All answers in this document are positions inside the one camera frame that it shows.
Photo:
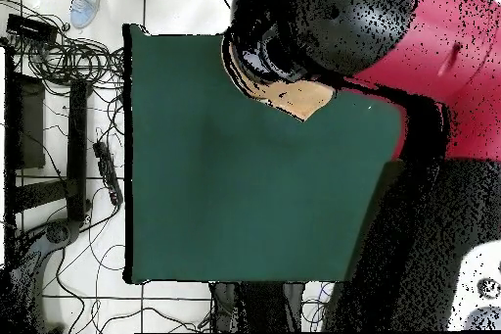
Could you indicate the tan terry towel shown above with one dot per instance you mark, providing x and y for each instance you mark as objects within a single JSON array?
[{"x": 301, "y": 101}]

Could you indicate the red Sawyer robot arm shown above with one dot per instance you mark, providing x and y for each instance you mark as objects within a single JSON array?
[{"x": 430, "y": 75}]

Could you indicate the dark green table cloth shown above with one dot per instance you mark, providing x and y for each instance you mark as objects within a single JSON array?
[{"x": 235, "y": 193}]

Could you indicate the black power strip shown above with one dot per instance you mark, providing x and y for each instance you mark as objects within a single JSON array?
[{"x": 108, "y": 175}]

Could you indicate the grey stand base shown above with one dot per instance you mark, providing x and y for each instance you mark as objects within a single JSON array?
[{"x": 58, "y": 232}]

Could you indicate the light blue shoe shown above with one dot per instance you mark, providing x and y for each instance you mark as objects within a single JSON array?
[{"x": 86, "y": 7}]

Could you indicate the black rectangular box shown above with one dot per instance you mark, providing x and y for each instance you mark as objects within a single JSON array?
[{"x": 31, "y": 28}]

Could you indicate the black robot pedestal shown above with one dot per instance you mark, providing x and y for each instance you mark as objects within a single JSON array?
[{"x": 254, "y": 306}]

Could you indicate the black metal frame stand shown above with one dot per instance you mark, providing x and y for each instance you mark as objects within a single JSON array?
[{"x": 77, "y": 146}]

